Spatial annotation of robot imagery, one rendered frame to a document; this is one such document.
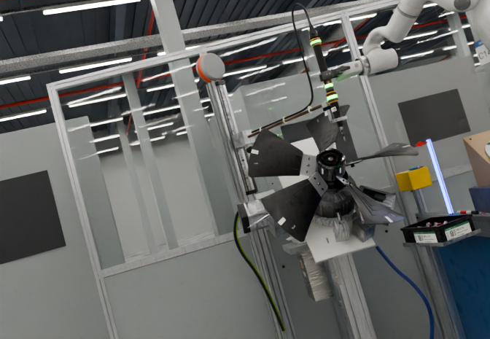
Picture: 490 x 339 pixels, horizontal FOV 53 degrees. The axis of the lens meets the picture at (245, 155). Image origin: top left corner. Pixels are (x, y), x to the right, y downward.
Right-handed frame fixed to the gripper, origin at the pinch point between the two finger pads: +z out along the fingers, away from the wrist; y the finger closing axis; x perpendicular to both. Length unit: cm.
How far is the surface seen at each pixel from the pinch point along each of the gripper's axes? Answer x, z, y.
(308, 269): -80, 26, 26
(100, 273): -58, 126, 70
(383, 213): -60, 0, -20
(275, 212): -49, 38, -13
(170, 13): 216, 40, 430
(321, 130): -20.6, 4.4, 15.9
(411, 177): -53, -32, 21
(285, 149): -24.9, 24.3, 6.0
